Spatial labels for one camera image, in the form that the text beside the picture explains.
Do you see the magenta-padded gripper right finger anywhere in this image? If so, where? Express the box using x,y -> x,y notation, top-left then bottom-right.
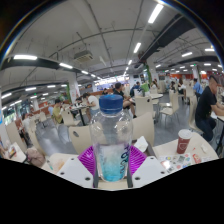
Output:
126,145 -> 168,189

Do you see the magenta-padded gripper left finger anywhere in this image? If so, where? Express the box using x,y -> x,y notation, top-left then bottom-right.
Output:
56,145 -> 99,189

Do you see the clear bottle with blue cap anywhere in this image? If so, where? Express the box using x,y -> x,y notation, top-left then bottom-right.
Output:
89,94 -> 134,183

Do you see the white crumpled napkin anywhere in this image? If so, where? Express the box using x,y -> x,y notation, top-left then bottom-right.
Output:
133,135 -> 149,154

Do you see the cream chair with round hole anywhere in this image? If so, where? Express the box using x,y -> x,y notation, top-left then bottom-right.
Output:
132,111 -> 156,147
68,124 -> 93,155

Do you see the pink backpack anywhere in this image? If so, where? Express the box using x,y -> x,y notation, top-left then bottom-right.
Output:
25,146 -> 46,168

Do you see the red paper cup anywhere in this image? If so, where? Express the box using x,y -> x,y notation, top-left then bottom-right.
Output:
176,129 -> 193,155

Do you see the red sauce packet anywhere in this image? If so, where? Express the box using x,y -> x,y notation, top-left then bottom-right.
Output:
192,154 -> 203,165

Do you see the cream neighbouring table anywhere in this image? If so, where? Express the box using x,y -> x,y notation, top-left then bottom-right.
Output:
0,141 -> 28,164

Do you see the person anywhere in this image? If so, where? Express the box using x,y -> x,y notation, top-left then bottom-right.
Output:
113,82 -> 136,118
192,78 -> 204,96
81,92 -> 100,118
194,74 -> 224,143
20,113 -> 33,141
52,98 -> 65,125

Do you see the group of cream chairs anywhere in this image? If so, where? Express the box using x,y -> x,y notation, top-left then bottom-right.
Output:
29,79 -> 201,134

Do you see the ceiling air conditioner unit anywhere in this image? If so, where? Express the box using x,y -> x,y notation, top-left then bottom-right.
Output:
73,49 -> 94,64

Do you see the group of ceiling lights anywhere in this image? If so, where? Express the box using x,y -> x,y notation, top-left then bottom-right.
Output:
0,3 -> 224,111

